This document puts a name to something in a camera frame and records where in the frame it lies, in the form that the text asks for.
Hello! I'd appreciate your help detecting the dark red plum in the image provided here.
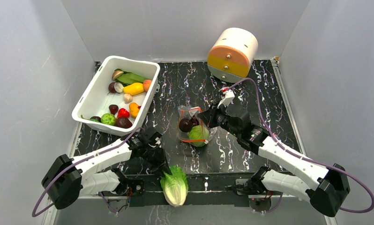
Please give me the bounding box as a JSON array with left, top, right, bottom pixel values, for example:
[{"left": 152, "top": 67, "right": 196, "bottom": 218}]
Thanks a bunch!
[{"left": 114, "top": 117, "right": 133, "bottom": 129}]

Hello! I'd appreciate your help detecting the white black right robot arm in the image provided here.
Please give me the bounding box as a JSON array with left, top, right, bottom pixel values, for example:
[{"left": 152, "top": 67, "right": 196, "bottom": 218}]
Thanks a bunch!
[{"left": 197, "top": 105, "right": 350, "bottom": 217}]

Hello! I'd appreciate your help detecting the dark purple grape bunch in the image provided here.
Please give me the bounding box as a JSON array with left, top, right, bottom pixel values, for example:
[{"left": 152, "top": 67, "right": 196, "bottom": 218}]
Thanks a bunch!
[{"left": 190, "top": 116, "right": 202, "bottom": 127}]

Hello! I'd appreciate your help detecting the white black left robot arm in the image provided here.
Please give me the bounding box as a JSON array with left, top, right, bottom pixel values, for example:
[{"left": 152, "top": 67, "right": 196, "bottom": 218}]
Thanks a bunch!
[{"left": 42, "top": 127, "right": 172, "bottom": 210}]

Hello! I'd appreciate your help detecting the beige garlic bulb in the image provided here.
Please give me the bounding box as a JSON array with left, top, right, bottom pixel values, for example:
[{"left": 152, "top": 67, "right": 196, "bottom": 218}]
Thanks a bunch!
[{"left": 124, "top": 94, "right": 133, "bottom": 104}]

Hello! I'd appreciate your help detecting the yellow lemon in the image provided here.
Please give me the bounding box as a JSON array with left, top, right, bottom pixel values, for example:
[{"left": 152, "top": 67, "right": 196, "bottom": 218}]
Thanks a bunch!
[{"left": 123, "top": 82, "right": 145, "bottom": 96}]

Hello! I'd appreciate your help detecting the red pepper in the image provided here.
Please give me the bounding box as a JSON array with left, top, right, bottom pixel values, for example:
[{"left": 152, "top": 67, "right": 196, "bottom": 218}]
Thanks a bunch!
[{"left": 117, "top": 108, "right": 130, "bottom": 118}]

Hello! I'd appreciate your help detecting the round pastel drawer cabinet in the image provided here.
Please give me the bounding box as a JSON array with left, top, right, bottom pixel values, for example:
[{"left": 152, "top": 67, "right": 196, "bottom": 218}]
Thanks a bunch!
[{"left": 207, "top": 28, "right": 258, "bottom": 83}]

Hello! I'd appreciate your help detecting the green lettuce leaf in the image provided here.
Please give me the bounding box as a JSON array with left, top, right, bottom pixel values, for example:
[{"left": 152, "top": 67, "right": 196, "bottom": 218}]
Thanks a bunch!
[{"left": 160, "top": 165, "right": 188, "bottom": 207}]

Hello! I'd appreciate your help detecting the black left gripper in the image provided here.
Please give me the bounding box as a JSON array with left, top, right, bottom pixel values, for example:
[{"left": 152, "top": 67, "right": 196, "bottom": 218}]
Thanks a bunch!
[{"left": 142, "top": 144, "right": 172, "bottom": 178}]

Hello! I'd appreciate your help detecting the orange peach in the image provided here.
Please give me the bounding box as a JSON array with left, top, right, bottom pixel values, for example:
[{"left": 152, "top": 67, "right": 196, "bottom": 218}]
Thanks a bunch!
[{"left": 143, "top": 80, "right": 152, "bottom": 92}]

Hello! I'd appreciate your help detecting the small green sprout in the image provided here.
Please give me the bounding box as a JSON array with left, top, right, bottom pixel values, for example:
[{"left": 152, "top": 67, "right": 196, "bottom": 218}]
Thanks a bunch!
[{"left": 101, "top": 113, "right": 116, "bottom": 126}]

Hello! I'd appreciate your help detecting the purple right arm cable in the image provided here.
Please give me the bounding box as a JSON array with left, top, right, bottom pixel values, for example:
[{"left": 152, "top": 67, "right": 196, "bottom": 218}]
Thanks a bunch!
[{"left": 221, "top": 77, "right": 374, "bottom": 214}]

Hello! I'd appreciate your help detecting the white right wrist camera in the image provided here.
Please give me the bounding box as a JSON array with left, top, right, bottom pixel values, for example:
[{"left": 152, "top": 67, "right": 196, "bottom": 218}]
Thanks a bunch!
[{"left": 217, "top": 87, "right": 235, "bottom": 109}]

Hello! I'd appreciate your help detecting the white plastic bin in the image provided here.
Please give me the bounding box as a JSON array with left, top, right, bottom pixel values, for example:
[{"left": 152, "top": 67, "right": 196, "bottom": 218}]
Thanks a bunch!
[{"left": 72, "top": 55, "right": 160, "bottom": 136}]

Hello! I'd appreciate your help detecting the green cabbage ball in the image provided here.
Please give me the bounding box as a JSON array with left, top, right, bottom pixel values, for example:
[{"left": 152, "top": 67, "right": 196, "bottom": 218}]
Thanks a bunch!
[{"left": 188, "top": 126, "right": 210, "bottom": 147}]

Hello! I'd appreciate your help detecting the dark green leaf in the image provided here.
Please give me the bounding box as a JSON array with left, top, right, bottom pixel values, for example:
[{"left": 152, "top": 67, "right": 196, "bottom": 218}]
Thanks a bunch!
[{"left": 115, "top": 71, "right": 147, "bottom": 86}]

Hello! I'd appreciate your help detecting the orange mango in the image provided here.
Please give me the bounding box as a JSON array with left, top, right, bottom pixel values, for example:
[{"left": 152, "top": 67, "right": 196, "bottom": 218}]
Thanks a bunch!
[{"left": 129, "top": 102, "right": 141, "bottom": 119}]

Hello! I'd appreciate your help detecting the clear zip top bag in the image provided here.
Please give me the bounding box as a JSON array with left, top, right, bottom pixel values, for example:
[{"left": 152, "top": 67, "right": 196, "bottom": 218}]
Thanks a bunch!
[{"left": 177, "top": 105, "right": 217, "bottom": 147}]

